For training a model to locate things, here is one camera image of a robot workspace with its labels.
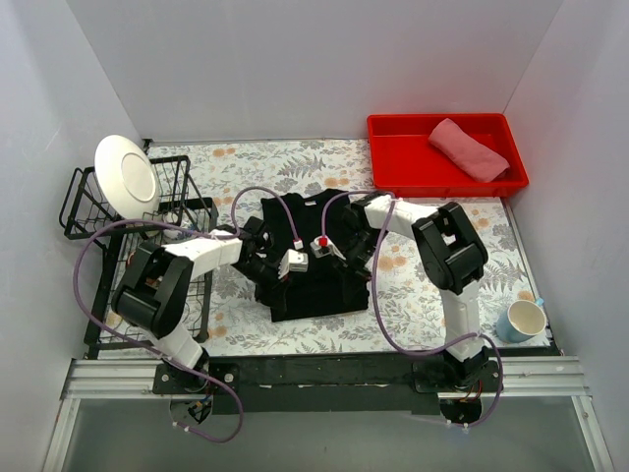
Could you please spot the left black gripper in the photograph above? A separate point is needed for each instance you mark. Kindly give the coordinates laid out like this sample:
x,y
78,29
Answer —
x,y
268,274

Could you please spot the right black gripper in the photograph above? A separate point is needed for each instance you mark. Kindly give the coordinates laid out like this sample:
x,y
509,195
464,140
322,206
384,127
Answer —
x,y
354,259

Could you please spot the black t shirt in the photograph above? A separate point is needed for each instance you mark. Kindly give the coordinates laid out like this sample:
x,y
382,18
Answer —
x,y
318,292

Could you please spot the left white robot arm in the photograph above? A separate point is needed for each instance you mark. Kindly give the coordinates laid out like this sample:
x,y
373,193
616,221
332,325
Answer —
x,y
152,294

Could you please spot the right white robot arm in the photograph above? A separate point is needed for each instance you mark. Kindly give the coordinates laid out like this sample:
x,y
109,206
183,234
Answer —
x,y
453,257

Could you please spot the red plastic bin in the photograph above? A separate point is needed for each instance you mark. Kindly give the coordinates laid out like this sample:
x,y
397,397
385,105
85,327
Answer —
x,y
405,163

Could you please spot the floral table mat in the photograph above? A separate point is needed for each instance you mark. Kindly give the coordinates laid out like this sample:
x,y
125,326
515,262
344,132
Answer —
x,y
237,177

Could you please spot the white patterned cup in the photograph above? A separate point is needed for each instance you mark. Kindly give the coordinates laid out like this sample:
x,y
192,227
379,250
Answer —
x,y
171,234

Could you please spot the rolled pink t shirt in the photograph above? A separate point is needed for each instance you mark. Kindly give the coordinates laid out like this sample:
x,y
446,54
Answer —
x,y
479,162

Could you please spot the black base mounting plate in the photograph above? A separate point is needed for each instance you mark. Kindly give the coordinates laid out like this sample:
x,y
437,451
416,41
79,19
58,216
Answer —
x,y
364,382

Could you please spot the white ceramic plate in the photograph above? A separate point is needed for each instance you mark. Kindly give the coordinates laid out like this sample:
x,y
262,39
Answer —
x,y
126,177

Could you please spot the blue ceramic mug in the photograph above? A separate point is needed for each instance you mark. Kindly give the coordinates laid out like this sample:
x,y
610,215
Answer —
x,y
522,321

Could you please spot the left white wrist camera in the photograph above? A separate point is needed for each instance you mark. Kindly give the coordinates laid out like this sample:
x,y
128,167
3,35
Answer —
x,y
293,261

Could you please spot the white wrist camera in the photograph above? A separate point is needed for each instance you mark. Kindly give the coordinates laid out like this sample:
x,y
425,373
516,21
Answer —
x,y
293,261
322,246

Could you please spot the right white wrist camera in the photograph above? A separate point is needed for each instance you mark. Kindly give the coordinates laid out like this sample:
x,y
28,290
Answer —
x,y
322,246

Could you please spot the black wire dish rack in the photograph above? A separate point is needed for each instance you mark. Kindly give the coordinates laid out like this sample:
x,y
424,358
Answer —
x,y
85,210

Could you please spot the aluminium frame rail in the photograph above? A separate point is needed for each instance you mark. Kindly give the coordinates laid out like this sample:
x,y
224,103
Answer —
x,y
110,379

